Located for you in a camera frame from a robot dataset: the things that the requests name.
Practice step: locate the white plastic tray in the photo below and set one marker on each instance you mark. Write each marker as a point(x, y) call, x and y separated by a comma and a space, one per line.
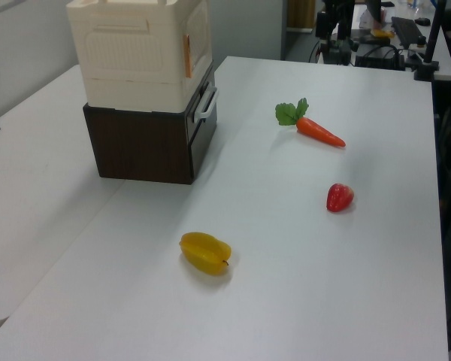
point(128, 56)

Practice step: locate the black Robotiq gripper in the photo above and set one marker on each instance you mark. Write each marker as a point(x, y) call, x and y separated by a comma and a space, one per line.
point(338, 19)

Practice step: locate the dark brown drawer box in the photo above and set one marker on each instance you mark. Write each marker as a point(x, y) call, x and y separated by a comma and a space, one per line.
point(135, 146)

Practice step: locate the white background desk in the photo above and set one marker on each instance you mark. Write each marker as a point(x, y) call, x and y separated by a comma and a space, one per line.
point(444, 56)

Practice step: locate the black electronics box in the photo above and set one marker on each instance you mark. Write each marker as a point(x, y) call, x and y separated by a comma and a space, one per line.
point(379, 58)

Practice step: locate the cream cabinet door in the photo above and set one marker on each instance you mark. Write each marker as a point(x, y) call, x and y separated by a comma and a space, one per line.
point(201, 34)

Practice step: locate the small yellow orange object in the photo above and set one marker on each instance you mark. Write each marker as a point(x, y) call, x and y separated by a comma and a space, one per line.
point(382, 34)

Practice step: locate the black pole with clamp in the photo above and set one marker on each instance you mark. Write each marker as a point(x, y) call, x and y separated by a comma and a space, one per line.
point(432, 45)

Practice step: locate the yellow toy starfruit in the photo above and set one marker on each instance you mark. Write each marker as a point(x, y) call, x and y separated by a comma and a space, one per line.
point(204, 253)

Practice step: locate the black computer keyboard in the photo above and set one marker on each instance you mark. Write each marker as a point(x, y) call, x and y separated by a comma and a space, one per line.
point(407, 32)

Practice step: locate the orange toy carrot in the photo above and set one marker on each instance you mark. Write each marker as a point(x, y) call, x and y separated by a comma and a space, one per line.
point(315, 129)

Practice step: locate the red toy strawberry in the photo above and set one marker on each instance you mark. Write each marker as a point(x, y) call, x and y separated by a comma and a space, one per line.
point(339, 197)

